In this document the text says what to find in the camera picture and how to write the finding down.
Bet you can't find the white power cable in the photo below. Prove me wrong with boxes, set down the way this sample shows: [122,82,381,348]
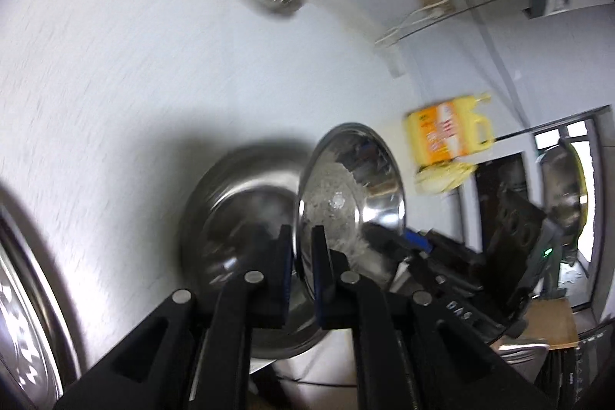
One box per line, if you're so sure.
[375,0,505,46]

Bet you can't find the white microwave oven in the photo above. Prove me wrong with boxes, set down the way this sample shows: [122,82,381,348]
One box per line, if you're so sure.
[475,152,529,247]

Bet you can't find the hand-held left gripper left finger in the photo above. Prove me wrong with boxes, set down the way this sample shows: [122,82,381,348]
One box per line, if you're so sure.
[55,224,295,410]

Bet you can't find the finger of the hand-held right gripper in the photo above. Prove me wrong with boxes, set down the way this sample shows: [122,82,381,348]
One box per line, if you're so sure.
[365,224,434,292]

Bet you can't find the large steel bowl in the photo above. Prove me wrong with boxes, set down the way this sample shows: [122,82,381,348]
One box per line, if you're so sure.
[180,145,332,360]

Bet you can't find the black power cable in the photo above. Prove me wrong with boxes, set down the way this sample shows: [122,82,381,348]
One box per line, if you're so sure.
[399,0,534,42]

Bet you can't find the yellow dish soap bottle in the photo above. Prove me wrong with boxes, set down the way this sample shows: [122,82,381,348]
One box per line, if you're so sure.
[405,92,495,171]

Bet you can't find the cardboard box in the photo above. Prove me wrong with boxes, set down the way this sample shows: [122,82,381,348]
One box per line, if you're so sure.
[519,297,580,349]

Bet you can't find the metal wall shelf frame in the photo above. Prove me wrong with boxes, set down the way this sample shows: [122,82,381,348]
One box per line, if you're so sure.
[495,105,613,310]

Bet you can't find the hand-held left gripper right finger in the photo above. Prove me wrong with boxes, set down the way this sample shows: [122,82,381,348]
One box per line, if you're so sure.
[310,225,553,410]

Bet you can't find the large steel plate with label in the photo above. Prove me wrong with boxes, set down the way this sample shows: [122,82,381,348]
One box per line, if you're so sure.
[0,189,82,410]

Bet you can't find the steel basin with yellow colander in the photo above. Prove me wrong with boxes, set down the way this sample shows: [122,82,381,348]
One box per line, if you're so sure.
[540,141,589,244]

